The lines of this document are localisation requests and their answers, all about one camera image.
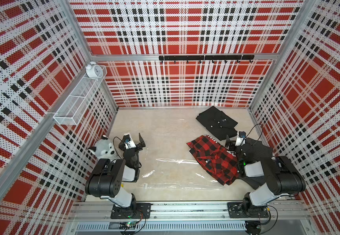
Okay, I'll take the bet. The red black plaid shirt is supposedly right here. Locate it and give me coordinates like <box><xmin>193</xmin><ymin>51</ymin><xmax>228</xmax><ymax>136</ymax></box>
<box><xmin>187</xmin><ymin>135</ymin><xmax>238</xmax><ymax>185</ymax></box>

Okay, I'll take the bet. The clear plastic vacuum bag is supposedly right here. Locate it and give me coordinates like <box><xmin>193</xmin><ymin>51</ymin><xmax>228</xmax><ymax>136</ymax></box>
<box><xmin>141</xmin><ymin>118</ymin><xmax>223</xmax><ymax>190</ymax></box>

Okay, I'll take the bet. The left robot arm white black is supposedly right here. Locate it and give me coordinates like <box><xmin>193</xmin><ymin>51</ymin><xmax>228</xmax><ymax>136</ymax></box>
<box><xmin>85</xmin><ymin>133</ymin><xmax>146</xmax><ymax>211</ymax></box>

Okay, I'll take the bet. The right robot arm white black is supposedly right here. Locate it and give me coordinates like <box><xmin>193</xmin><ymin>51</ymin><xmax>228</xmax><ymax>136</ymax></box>
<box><xmin>225</xmin><ymin>132</ymin><xmax>306</xmax><ymax>211</ymax></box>

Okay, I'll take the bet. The black folded shirt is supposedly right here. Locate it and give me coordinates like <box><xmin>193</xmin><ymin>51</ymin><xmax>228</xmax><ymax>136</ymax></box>
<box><xmin>196</xmin><ymin>106</ymin><xmax>238</xmax><ymax>141</ymax></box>

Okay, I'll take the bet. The grey white husky plush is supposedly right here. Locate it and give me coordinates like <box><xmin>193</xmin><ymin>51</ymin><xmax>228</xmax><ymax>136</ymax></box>
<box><xmin>88</xmin><ymin>135</ymin><xmax>119</xmax><ymax>161</ymax></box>

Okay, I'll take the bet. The white alarm clock on shelf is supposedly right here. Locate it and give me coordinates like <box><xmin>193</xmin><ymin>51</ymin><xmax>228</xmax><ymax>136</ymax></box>
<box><xmin>86</xmin><ymin>61</ymin><xmax>103</xmax><ymax>78</ymax></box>

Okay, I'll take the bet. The green circuit board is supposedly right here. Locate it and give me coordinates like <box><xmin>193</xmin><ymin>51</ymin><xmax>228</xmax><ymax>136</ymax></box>
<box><xmin>108</xmin><ymin>221</ymin><xmax>137</xmax><ymax>230</ymax></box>

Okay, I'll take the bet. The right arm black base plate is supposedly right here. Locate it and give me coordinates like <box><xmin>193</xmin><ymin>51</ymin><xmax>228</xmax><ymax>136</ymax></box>
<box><xmin>227</xmin><ymin>202</ymin><xmax>270</xmax><ymax>218</ymax></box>

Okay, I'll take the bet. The white wire mesh shelf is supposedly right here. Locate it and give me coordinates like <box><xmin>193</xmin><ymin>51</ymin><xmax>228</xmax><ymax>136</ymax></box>
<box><xmin>54</xmin><ymin>65</ymin><xmax>107</xmax><ymax>125</ymax></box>

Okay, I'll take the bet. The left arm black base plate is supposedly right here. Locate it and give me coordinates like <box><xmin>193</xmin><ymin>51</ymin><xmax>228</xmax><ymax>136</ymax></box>
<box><xmin>110</xmin><ymin>203</ymin><xmax>152</xmax><ymax>219</ymax></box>

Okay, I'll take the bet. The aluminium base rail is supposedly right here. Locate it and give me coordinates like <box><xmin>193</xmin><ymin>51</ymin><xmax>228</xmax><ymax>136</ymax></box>
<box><xmin>64</xmin><ymin>200</ymin><xmax>317</xmax><ymax>235</ymax></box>

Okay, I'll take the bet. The black wall hook rail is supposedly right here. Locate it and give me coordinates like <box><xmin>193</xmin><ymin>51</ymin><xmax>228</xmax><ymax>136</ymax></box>
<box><xmin>159</xmin><ymin>55</ymin><xmax>255</xmax><ymax>62</ymax></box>

